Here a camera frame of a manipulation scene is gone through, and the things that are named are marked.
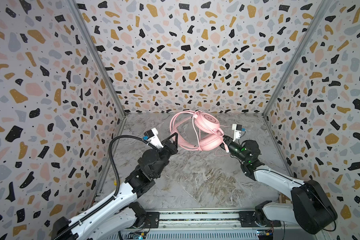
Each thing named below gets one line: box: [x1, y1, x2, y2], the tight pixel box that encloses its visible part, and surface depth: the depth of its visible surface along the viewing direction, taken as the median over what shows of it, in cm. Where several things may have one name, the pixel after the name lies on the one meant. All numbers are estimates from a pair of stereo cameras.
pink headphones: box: [194, 111, 224, 151], surface depth 58 cm
